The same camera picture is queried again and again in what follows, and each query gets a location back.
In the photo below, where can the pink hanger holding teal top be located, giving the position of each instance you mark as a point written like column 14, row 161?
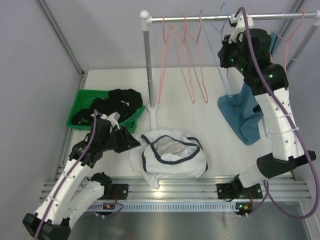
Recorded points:
column 289, row 39

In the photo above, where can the white navy-trimmed tank top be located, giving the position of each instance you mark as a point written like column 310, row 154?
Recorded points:
column 166, row 154

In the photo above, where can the blue hanger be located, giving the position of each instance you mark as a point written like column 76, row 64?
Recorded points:
column 225, row 80

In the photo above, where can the perforated cable tray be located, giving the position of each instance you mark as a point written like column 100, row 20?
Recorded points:
column 171, row 207

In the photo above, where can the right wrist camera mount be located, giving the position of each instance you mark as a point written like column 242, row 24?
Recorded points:
column 240, row 27

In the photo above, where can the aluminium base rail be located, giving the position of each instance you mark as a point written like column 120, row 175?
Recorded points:
column 282, row 189

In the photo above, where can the silver clothes rack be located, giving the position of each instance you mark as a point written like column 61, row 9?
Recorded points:
column 147, row 20

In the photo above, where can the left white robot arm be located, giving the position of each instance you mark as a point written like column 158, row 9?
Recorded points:
column 78, row 186

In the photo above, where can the green plastic bin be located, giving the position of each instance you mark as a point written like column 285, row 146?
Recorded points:
column 82, row 107

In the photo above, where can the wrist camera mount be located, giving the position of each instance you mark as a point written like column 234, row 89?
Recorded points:
column 240, row 27
column 112, row 118

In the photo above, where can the black garment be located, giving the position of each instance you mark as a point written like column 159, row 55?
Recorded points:
column 112, row 105

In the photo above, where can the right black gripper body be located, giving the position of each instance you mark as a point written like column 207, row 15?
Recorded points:
column 230, row 56

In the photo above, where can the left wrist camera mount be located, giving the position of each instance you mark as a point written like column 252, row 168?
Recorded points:
column 112, row 118

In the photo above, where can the teal tank top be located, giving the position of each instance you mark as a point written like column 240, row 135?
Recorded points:
column 242, row 112

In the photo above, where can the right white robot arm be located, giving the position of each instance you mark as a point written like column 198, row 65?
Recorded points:
column 288, row 151

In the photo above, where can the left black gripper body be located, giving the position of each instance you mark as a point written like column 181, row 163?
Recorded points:
column 117, row 140

